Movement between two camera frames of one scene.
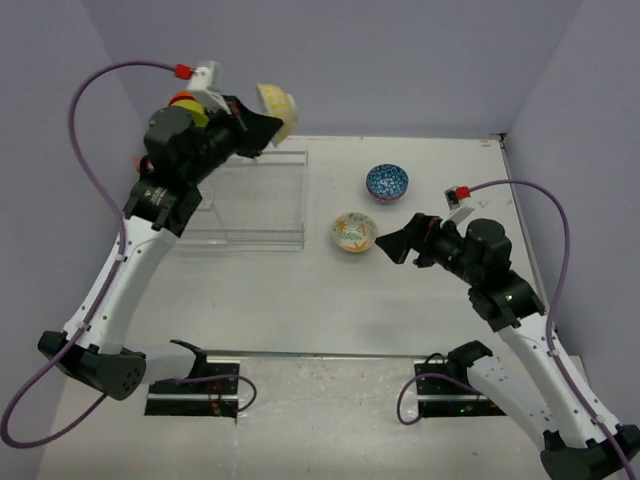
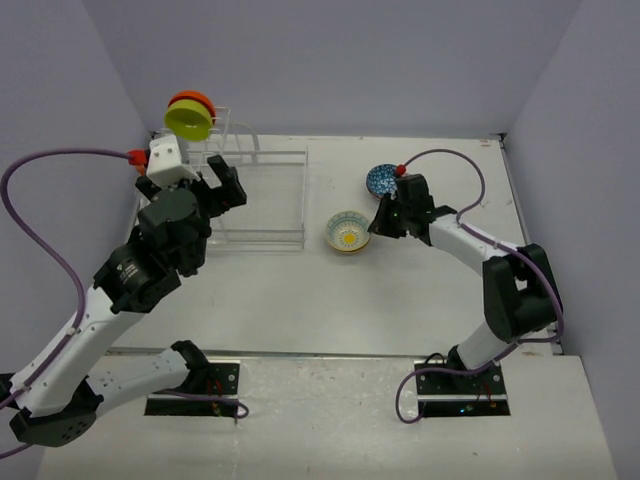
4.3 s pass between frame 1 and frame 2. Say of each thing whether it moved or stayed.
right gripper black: moved
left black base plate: stayed
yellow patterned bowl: moved
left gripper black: moved
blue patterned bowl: stayed
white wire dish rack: stayed
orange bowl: stayed
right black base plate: stayed
